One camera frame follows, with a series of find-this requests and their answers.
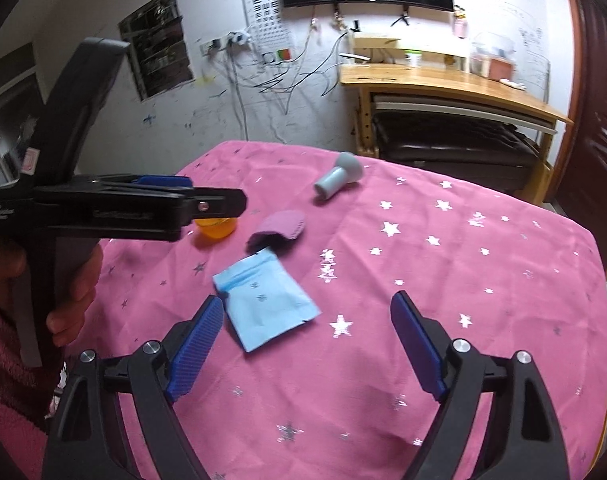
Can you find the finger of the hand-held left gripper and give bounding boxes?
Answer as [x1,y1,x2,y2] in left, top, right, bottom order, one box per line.
[181,186,248,220]
[98,174,194,191]

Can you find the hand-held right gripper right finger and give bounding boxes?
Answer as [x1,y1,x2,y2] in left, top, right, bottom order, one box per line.
[389,290,570,480]

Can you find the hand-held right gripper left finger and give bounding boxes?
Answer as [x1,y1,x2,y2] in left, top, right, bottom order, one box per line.
[42,294,225,480]

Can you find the light blue packet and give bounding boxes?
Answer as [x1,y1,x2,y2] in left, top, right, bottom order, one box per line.
[212,251,319,353]

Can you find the person's left forearm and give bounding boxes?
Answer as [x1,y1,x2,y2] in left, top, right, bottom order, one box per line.
[0,275,79,436]

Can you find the person's left hand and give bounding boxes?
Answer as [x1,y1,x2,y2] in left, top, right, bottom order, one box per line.
[0,240,104,349]

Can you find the orange plastic cup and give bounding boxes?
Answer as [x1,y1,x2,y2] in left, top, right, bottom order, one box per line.
[192,216,238,242]

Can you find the mauve ribbed pouch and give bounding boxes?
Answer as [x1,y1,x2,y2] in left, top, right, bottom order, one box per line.
[247,209,307,252]

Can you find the pink star-print tablecloth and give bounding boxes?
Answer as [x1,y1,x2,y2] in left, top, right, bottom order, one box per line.
[58,140,607,480]

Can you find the grey plastic bottle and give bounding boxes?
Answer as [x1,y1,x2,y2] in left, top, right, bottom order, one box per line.
[313,151,364,201]

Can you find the white power strip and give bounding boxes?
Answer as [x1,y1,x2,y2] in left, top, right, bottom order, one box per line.
[201,32,252,56]

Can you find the eye chart poster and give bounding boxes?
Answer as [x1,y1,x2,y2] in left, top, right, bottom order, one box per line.
[238,0,294,66]

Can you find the wooden desk riser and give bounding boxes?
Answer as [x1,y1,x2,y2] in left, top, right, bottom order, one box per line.
[352,32,401,63]

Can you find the wooden desk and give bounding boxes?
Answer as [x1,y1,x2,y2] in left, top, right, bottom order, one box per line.
[338,62,574,201]

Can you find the pink box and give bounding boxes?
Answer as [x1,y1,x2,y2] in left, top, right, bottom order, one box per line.
[487,55,517,81]

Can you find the dark red door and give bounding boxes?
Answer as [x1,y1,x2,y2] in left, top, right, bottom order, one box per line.
[553,0,607,241]

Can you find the clear plastic jar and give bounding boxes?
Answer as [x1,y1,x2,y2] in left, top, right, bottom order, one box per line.
[471,32,514,76]

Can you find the tangled wall cables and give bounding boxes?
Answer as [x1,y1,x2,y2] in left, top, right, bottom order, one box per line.
[204,30,354,143]

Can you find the dark wall niche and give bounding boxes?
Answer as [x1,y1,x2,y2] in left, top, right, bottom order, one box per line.
[118,0,194,101]

